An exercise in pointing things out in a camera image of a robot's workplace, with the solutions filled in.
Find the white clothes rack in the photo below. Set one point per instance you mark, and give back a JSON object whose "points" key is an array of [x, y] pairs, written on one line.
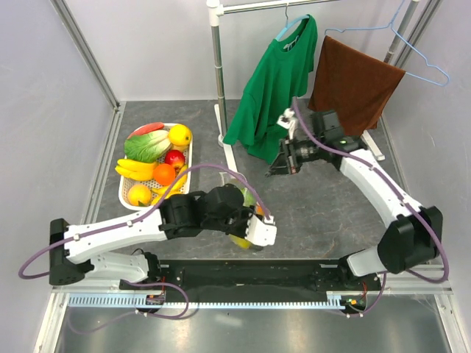
{"points": [[218, 9]]}

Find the white perforated fruit basket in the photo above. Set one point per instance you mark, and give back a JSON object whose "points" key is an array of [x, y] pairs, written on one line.
{"points": [[156, 189]]}

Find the green t-shirt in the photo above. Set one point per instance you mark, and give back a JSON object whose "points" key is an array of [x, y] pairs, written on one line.
{"points": [[281, 74]]}

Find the yellow pear toy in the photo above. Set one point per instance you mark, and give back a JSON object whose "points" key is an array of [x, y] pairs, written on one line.
{"points": [[242, 243]]}

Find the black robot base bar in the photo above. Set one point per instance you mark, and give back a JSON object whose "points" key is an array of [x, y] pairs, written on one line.
{"points": [[253, 280]]}

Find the blue wire hanger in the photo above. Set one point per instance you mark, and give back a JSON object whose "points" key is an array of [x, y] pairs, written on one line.
{"points": [[404, 44]]}

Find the green cabbage toy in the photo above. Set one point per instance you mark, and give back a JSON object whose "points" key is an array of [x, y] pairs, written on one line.
{"points": [[147, 148]]}

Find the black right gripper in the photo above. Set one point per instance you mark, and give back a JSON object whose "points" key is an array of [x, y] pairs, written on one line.
{"points": [[286, 162]]}

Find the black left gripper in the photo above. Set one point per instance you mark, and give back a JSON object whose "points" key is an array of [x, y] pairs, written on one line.
{"points": [[246, 210]]}

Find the white slotted cable duct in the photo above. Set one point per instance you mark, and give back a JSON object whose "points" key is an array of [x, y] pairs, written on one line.
{"points": [[144, 301]]}

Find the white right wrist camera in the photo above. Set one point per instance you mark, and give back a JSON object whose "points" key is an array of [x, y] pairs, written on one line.
{"points": [[288, 121]]}

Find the red apple toy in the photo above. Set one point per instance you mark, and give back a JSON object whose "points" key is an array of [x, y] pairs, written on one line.
{"points": [[175, 158]]}

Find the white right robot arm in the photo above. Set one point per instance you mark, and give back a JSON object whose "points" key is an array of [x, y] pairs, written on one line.
{"points": [[413, 233]]}

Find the yellow lemon toy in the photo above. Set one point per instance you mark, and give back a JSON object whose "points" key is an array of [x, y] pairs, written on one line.
{"points": [[180, 135]]}

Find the light blue shirt hanger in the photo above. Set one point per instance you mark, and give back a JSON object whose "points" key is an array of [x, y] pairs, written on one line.
{"points": [[289, 24]]}

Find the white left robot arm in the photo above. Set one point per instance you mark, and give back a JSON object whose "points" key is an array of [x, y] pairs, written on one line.
{"points": [[87, 251]]}

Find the green custard apple toy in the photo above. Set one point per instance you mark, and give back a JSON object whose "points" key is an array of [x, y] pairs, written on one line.
{"points": [[249, 199]]}

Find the brown towel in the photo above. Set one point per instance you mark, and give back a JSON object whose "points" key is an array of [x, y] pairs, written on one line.
{"points": [[354, 85]]}

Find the yellow banana toy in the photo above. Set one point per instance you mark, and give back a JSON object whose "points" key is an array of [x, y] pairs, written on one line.
{"points": [[135, 170]]}

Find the red chili pepper toy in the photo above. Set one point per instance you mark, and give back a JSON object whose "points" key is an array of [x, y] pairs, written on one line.
{"points": [[145, 129]]}

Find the clear polka dot zip bag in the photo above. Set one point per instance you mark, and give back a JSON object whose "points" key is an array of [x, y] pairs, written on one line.
{"points": [[240, 183]]}

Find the yellow orange fruit toy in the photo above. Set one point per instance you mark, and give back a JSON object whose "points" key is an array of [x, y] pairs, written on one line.
{"points": [[139, 195]]}

